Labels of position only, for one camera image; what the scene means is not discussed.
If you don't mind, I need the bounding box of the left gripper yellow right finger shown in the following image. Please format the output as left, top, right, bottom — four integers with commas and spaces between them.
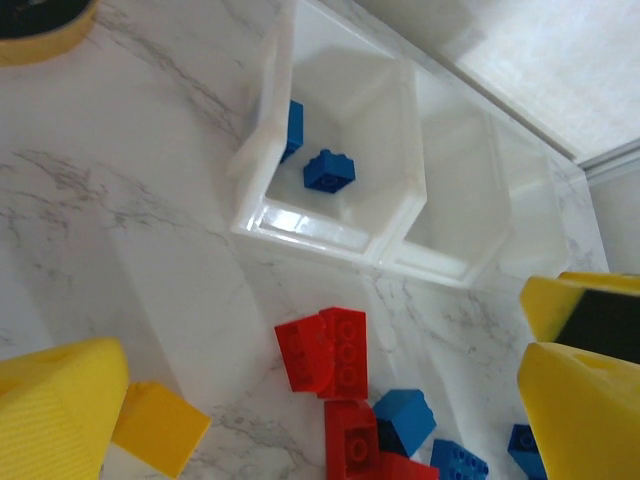
517, 342, 640, 480

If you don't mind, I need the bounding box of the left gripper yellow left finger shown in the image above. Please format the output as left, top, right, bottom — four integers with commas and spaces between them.
0, 337, 130, 480

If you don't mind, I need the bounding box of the blue lego brick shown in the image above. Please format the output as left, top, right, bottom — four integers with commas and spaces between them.
279, 99, 305, 164
302, 148, 357, 194
429, 438, 490, 480
372, 388, 438, 459
507, 423, 549, 480

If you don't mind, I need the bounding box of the yellow lego brick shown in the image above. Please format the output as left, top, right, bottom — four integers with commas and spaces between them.
110, 381, 213, 479

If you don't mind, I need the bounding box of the red lego brick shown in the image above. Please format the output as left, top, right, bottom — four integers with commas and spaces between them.
379, 452, 441, 480
317, 307, 369, 401
273, 313, 332, 395
324, 399, 382, 480

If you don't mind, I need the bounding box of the white translucent plastic bin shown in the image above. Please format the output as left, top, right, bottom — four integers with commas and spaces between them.
227, 0, 429, 264
372, 59, 516, 289
474, 114, 586, 291

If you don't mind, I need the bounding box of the gold wire glass stand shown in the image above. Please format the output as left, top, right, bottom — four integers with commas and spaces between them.
0, 0, 101, 69

